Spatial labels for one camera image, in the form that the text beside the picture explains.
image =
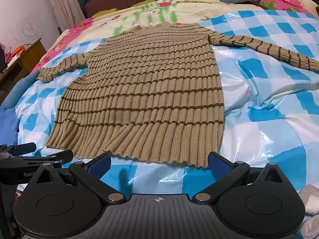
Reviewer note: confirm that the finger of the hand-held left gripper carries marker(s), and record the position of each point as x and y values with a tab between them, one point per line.
63	155
25	148

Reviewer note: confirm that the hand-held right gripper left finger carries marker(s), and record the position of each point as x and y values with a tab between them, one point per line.
99	165

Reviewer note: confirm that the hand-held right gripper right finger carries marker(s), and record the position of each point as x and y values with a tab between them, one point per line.
219	165

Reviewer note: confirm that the tan striped ribbed sweater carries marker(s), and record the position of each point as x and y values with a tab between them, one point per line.
149	92

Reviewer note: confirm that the blue white checkered plastic sheet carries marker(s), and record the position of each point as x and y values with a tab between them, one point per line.
274	104

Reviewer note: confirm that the wooden cabinet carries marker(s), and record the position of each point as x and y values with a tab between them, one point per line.
27	59

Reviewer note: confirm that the black object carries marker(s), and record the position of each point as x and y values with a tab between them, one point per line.
2	58

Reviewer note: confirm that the white cloth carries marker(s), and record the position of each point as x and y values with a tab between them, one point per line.
310	199

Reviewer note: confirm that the orange white object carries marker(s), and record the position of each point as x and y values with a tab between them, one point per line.
21	49

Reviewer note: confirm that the yellow-green cloth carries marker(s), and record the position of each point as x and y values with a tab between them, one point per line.
104	12

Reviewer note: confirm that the patterned beige curtain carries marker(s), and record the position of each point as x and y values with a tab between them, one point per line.
64	2

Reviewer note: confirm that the yellow floral bedsheet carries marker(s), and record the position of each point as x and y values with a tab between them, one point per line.
154	10

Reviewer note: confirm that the pink floral blanket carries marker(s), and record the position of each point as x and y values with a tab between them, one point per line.
286	2

